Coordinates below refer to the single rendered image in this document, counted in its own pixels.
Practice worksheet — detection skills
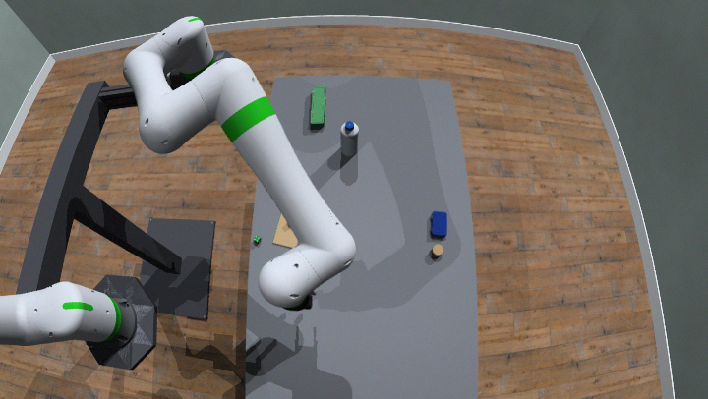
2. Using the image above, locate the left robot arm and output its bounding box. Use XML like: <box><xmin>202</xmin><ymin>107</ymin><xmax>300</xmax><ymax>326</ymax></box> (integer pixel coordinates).
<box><xmin>123</xmin><ymin>16</ymin><xmax>356</xmax><ymax>309</ymax></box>

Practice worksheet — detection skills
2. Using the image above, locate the tan cylinder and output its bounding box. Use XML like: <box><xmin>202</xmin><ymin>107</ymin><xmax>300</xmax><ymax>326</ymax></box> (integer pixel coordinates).
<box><xmin>431</xmin><ymin>245</ymin><xmax>443</xmax><ymax>257</ymax></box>

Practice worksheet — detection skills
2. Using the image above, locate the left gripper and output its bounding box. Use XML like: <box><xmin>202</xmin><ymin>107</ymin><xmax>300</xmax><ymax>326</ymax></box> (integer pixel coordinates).
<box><xmin>286</xmin><ymin>291</ymin><xmax>316</xmax><ymax>311</ymax></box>

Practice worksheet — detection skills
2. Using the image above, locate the grey bottle with blue cap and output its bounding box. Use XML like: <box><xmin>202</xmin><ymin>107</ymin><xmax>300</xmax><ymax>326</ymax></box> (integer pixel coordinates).
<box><xmin>340</xmin><ymin>121</ymin><xmax>359</xmax><ymax>156</ymax></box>

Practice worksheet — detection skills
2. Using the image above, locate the tan flat mat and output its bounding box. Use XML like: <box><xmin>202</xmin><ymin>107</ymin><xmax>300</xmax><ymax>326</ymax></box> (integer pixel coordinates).
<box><xmin>273</xmin><ymin>214</ymin><xmax>297</xmax><ymax>248</ymax></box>

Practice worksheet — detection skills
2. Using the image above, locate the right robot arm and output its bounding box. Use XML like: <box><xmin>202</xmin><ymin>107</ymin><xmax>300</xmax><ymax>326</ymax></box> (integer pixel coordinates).
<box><xmin>0</xmin><ymin>281</ymin><xmax>137</xmax><ymax>348</ymax></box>

